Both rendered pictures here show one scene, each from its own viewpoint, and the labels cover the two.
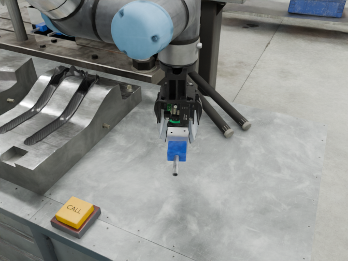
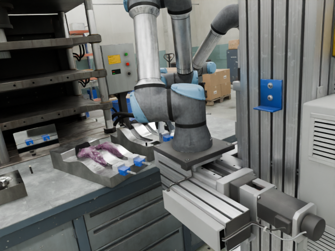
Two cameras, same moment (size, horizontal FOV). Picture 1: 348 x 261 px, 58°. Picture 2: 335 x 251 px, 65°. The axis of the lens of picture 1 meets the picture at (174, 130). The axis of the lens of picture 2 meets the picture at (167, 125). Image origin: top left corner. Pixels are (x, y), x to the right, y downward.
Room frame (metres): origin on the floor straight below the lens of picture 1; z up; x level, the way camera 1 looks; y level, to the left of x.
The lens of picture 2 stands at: (-0.15, 1.67, 1.40)
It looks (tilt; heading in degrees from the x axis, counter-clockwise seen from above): 16 degrees down; 300
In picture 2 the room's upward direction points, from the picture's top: 6 degrees counter-clockwise
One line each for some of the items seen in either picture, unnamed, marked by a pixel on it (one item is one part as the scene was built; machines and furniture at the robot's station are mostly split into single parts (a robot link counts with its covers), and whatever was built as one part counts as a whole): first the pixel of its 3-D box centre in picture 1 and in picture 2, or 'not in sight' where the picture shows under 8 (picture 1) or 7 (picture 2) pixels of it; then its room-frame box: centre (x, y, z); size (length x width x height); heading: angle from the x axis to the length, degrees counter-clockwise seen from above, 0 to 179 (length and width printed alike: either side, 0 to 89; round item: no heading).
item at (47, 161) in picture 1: (63, 111); (144, 135); (0.81, 0.34, 0.87); 0.50 x 0.26 x 0.14; 155
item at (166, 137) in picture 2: not in sight; (169, 139); (0.52, 0.52, 0.93); 0.13 x 0.05 x 0.05; 155
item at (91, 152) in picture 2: not in sight; (97, 150); (0.88, 0.69, 0.90); 0.26 x 0.18 x 0.08; 172
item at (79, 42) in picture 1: (84, 14); (31, 133); (1.77, 0.49, 0.87); 0.50 x 0.27 x 0.17; 155
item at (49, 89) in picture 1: (53, 99); (142, 129); (0.80, 0.36, 0.92); 0.35 x 0.16 x 0.09; 155
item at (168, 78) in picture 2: not in sight; (162, 81); (0.48, 0.59, 1.25); 0.11 x 0.11 x 0.08; 25
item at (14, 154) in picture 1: (16, 159); not in sight; (0.58, 0.39, 0.87); 0.05 x 0.05 x 0.04; 65
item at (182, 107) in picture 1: (177, 89); (199, 90); (0.55, -0.01, 1.09); 0.09 x 0.08 x 0.12; 176
